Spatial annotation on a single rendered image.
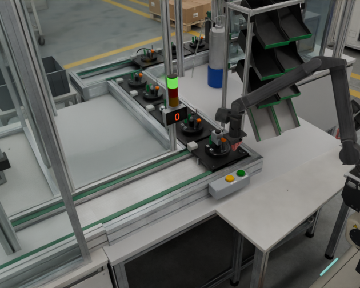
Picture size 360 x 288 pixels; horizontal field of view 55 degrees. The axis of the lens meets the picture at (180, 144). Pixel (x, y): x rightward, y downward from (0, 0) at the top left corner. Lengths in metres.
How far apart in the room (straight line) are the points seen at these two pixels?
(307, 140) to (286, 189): 0.47
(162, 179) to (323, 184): 0.83
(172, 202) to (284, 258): 1.25
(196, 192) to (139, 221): 0.32
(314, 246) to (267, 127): 1.13
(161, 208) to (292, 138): 0.99
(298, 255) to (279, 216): 1.00
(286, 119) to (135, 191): 0.95
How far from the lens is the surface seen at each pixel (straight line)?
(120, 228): 1.59
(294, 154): 2.11
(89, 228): 1.58
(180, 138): 1.99
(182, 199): 1.67
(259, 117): 1.98
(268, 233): 1.66
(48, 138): 1.16
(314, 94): 3.20
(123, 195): 1.75
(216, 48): 2.62
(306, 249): 2.76
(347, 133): 1.52
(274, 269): 2.60
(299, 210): 1.78
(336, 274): 2.34
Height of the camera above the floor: 2.12
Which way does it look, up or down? 37 degrees down
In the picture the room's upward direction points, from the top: 3 degrees counter-clockwise
